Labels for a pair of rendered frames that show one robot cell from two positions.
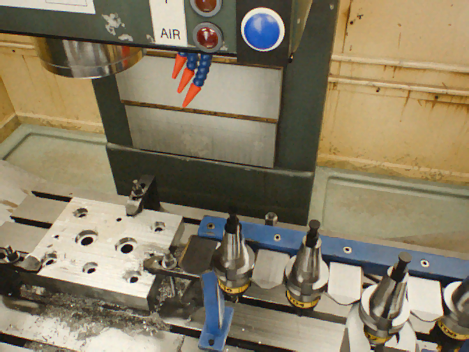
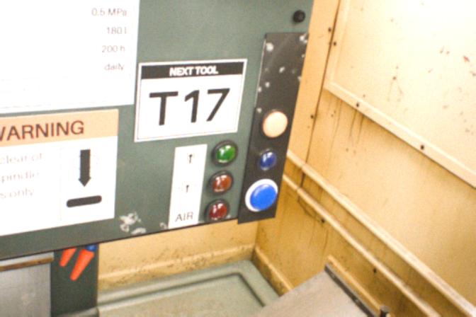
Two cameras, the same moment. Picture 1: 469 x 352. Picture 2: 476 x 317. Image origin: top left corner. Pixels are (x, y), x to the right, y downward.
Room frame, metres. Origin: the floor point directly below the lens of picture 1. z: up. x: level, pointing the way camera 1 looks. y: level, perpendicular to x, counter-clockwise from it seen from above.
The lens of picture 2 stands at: (-0.01, 0.38, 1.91)
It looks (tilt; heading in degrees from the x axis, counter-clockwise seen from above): 27 degrees down; 314
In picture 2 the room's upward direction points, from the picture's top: 9 degrees clockwise
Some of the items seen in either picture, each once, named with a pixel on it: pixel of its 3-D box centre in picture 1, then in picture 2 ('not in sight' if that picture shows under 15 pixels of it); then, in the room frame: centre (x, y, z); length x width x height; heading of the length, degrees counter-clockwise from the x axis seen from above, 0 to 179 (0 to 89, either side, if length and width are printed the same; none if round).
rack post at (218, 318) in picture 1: (213, 288); not in sight; (0.47, 0.04, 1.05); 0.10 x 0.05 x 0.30; 166
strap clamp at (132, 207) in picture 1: (141, 201); not in sight; (0.78, 0.24, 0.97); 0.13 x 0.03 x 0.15; 166
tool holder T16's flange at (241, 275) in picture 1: (234, 262); not in sight; (0.41, 0.00, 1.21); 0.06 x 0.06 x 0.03
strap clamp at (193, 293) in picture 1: (174, 274); not in sight; (0.56, 0.13, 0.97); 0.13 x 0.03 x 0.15; 76
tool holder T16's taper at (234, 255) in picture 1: (233, 242); not in sight; (0.41, 0.00, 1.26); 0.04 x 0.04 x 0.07
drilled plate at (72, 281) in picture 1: (107, 248); not in sight; (0.64, 0.30, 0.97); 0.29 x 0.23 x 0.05; 76
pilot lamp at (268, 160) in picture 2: not in sight; (267, 160); (0.35, -0.02, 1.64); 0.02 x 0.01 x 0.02; 76
